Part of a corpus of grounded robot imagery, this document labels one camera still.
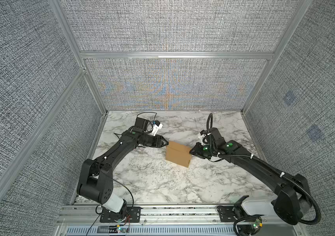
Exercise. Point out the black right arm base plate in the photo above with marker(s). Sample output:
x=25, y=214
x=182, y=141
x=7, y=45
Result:
x=238, y=214

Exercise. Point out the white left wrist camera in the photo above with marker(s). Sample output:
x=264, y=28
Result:
x=156, y=127

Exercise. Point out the aluminium enclosure frame bars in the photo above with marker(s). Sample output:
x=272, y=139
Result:
x=41, y=62

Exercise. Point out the aluminium front rail frame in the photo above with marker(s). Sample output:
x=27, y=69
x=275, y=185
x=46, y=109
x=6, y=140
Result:
x=171, y=220

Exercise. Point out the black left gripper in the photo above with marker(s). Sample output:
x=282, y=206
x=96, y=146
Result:
x=157, y=140

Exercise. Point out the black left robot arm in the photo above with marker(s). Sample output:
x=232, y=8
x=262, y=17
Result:
x=96, y=177

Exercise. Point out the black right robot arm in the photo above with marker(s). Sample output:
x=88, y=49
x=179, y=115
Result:
x=293, y=193

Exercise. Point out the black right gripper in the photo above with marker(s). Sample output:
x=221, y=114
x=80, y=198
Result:
x=197, y=150

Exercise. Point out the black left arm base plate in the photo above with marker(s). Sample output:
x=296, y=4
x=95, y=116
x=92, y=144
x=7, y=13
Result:
x=132, y=215

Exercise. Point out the brown cardboard box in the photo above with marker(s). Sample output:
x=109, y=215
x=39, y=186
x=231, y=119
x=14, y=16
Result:
x=178, y=154

